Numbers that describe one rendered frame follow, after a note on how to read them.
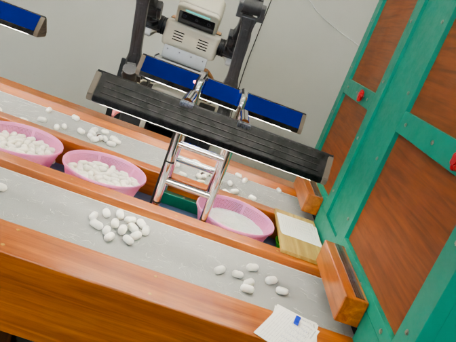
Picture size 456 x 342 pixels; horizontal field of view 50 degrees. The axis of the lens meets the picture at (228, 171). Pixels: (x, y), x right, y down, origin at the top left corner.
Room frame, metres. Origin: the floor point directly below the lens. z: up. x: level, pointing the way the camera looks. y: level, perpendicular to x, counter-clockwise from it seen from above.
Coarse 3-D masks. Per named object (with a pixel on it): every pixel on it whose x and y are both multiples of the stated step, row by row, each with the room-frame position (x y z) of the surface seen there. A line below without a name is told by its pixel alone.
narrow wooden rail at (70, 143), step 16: (0, 112) 1.60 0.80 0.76; (16, 128) 1.57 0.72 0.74; (48, 128) 1.62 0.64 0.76; (64, 144) 1.58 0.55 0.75; (80, 144) 1.59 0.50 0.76; (96, 160) 1.59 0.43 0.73; (112, 160) 1.59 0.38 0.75; (128, 160) 1.61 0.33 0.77; (176, 176) 1.63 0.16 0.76; (144, 192) 1.61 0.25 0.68; (176, 192) 1.61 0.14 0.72; (224, 192) 1.66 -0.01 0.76; (256, 208) 1.64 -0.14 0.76; (272, 208) 1.68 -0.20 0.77
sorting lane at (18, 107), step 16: (0, 96) 1.84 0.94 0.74; (16, 112) 1.73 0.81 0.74; (32, 112) 1.80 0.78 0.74; (96, 144) 1.72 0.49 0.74; (128, 144) 1.86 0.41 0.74; (144, 144) 1.93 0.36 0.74; (144, 160) 1.74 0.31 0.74; (160, 160) 1.81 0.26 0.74; (192, 176) 1.77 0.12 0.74; (208, 176) 1.84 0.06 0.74; (224, 176) 1.91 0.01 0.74; (240, 192) 1.80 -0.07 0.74; (256, 192) 1.87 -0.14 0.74; (272, 192) 1.95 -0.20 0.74; (288, 208) 1.83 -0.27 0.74
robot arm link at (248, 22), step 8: (240, 0) 2.02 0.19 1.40; (240, 8) 2.02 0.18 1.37; (264, 8) 2.03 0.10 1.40; (240, 16) 2.03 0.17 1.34; (248, 16) 2.04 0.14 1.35; (248, 24) 2.03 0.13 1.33; (240, 32) 2.03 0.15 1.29; (248, 32) 2.04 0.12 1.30; (240, 40) 2.04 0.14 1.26; (248, 40) 2.04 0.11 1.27; (240, 48) 2.04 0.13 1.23; (232, 56) 2.07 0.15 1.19; (240, 56) 2.05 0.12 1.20; (232, 64) 2.06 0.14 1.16; (240, 64) 2.06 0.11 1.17; (232, 72) 2.06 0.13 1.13; (224, 80) 2.09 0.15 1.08; (232, 80) 2.07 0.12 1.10
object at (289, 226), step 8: (280, 216) 1.59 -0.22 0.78; (288, 216) 1.62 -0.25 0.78; (280, 224) 1.53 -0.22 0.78; (288, 224) 1.55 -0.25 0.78; (296, 224) 1.58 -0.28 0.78; (304, 224) 1.61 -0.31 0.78; (288, 232) 1.48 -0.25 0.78; (296, 232) 1.51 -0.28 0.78; (304, 232) 1.53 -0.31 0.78; (312, 232) 1.56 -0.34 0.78; (304, 240) 1.47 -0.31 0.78; (312, 240) 1.49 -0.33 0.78
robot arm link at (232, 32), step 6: (246, 0) 2.02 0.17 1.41; (252, 0) 2.03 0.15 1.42; (258, 0) 2.04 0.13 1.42; (246, 6) 2.01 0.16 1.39; (252, 6) 2.01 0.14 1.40; (258, 6) 2.02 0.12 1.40; (246, 12) 2.03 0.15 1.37; (252, 12) 2.02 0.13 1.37; (258, 12) 2.02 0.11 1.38; (240, 18) 2.20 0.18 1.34; (240, 24) 2.23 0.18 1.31; (234, 30) 2.33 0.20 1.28; (228, 36) 2.36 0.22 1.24; (234, 36) 2.31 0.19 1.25; (228, 42) 2.35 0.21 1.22
